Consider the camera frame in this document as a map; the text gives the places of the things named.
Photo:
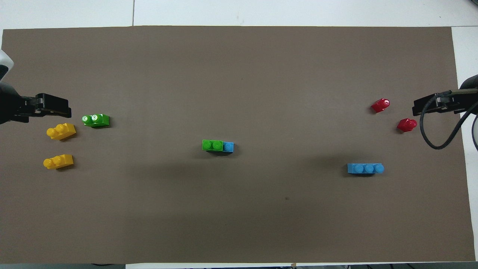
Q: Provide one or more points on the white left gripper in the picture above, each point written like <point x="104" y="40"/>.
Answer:
<point x="7" y="104"/>

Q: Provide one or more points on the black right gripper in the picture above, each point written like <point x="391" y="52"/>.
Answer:
<point x="461" y="101"/>

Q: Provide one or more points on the plain green two-stud block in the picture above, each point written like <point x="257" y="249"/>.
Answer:
<point x="212" y="145"/>

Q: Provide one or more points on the yellow two-stud block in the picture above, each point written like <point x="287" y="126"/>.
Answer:
<point x="61" y="132"/>
<point x="59" y="161"/>

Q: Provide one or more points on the red single-stud block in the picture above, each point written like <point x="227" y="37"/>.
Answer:
<point x="406" y="125"/>
<point x="381" y="105"/>

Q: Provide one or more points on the green block with white print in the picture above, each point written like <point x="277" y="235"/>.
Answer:
<point x="98" y="121"/>

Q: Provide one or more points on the blue three-stud block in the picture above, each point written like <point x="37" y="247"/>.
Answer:
<point x="365" y="169"/>

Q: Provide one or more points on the brown table mat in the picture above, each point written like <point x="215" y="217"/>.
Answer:
<point x="239" y="82"/>

